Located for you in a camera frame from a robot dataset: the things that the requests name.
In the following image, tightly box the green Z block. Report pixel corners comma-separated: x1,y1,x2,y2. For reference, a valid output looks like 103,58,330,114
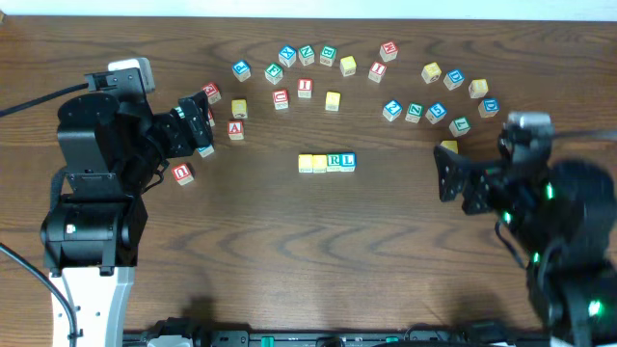
405,102,425,123

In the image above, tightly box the yellow block top centre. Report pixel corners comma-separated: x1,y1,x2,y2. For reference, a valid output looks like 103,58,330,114
339,56,357,77

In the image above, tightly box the green B block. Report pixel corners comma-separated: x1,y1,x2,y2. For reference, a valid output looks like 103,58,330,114
319,45,337,67

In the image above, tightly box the yellow S block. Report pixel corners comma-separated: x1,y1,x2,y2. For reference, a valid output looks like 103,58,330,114
325,92,341,112

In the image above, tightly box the blue P block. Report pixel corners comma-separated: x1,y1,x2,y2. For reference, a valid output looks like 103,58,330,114
232,60,252,82

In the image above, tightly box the green R block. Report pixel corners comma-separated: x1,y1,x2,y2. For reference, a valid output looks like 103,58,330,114
327,153,341,173

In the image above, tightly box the red I block right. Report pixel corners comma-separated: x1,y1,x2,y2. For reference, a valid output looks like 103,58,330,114
368,62,387,83

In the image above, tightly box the green N block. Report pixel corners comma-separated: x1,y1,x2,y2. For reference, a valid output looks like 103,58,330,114
298,45,315,67

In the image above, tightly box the blue d block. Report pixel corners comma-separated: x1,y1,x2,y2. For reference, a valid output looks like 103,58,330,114
478,98,500,118
443,69,465,91

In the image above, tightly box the yellow 8 block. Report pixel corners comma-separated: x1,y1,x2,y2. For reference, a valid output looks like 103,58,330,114
469,79,489,99

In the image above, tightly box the blue L block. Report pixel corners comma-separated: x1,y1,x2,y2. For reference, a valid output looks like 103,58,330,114
340,152,357,172

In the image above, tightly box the yellow C block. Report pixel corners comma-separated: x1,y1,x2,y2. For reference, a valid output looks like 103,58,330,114
298,154,313,174

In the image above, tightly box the blue X block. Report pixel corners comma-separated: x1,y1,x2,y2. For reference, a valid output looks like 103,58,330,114
279,45,297,67

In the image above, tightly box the red A block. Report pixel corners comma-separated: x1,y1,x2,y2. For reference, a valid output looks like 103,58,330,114
228,120,245,141

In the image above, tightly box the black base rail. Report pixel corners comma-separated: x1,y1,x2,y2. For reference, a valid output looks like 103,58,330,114
121,318,550,347

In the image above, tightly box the red I block centre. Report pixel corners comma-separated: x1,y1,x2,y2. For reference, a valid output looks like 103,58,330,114
297,78,313,98

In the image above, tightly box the blue D block upper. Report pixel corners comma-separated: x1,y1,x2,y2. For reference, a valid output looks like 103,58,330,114
443,69,465,91

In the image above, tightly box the red U block centre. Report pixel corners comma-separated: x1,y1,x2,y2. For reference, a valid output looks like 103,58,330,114
272,90,289,110

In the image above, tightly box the blue 2 block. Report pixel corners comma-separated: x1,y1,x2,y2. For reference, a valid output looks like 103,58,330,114
382,99,403,121

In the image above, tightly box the red i block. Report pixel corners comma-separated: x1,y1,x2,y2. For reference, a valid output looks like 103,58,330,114
368,62,387,83
297,78,313,98

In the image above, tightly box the yellow O block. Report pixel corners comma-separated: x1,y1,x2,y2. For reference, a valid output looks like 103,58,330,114
312,154,328,174

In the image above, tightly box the red u block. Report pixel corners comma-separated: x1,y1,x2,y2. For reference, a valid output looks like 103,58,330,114
172,163,194,186
272,90,289,110

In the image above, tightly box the red U block lower left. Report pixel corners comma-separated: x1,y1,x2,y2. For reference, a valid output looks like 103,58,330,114
172,163,194,186

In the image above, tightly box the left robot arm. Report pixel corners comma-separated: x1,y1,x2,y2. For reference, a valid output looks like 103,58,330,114
40,67,213,346

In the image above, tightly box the blue 5 block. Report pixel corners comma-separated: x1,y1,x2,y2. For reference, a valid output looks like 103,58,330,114
425,102,447,124

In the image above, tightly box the red E block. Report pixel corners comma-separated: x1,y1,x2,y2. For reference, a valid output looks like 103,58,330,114
201,82,222,104

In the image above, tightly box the green F block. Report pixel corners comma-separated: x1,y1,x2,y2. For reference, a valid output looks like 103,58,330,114
264,63,283,85

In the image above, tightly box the yellow block lower right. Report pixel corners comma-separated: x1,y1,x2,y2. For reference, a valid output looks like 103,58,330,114
440,140,458,153

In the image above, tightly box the red Y block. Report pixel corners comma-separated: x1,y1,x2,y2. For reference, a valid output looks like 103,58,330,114
207,109,215,127

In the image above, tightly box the red H block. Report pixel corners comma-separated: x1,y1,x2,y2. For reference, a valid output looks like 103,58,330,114
380,40,399,63

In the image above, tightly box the blue D block right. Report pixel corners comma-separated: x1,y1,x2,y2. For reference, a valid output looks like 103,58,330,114
478,98,500,118

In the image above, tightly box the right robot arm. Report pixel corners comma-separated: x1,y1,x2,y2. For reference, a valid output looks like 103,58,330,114
434,124,616,346

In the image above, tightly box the yellow block upper right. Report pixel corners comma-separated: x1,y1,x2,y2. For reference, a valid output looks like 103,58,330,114
420,62,442,84

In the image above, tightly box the blue T block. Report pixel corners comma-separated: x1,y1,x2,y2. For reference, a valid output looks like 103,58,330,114
197,145,215,158

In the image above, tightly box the yellow block left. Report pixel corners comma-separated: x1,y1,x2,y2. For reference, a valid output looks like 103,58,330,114
231,99,248,119

